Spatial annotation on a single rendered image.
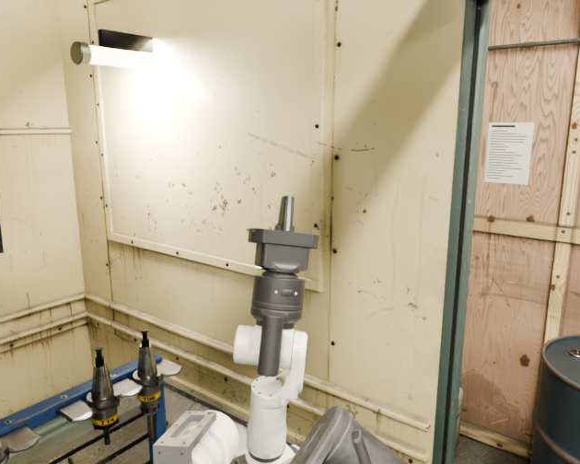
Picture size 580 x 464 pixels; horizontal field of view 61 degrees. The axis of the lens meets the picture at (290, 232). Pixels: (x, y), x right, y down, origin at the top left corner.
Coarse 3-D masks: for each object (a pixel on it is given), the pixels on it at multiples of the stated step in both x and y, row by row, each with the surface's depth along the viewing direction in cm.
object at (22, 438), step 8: (8, 432) 90; (16, 432) 90; (24, 432) 90; (32, 432) 90; (8, 440) 88; (16, 440) 88; (24, 440) 88; (32, 440) 88; (8, 448) 86; (16, 448) 85; (24, 448) 86
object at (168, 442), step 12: (180, 420) 53; (192, 420) 54; (204, 420) 52; (168, 432) 50; (180, 432) 51; (192, 432) 49; (204, 432) 51; (156, 444) 47; (168, 444) 47; (180, 444) 47; (192, 444) 47; (156, 456) 47; (168, 456) 47; (180, 456) 46; (192, 456) 48
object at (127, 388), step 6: (126, 378) 109; (114, 384) 106; (120, 384) 106; (126, 384) 106; (132, 384) 106; (138, 384) 107; (120, 390) 104; (126, 390) 104; (132, 390) 104; (138, 390) 104; (120, 396) 102; (126, 396) 102; (132, 396) 103
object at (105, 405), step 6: (114, 390) 102; (90, 396) 100; (114, 396) 101; (90, 402) 98; (96, 402) 98; (102, 402) 98; (108, 402) 99; (114, 402) 101; (96, 408) 99; (102, 408) 99; (108, 408) 99
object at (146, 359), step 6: (144, 348) 107; (150, 348) 108; (144, 354) 107; (150, 354) 107; (138, 360) 108; (144, 360) 107; (150, 360) 107; (138, 366) 108; (144, 366) 107; (150, 366) 108; (156, 366) 109; (138, 372) 108; (144, 372) 107; (150, 372) 108; (156, 372) 109
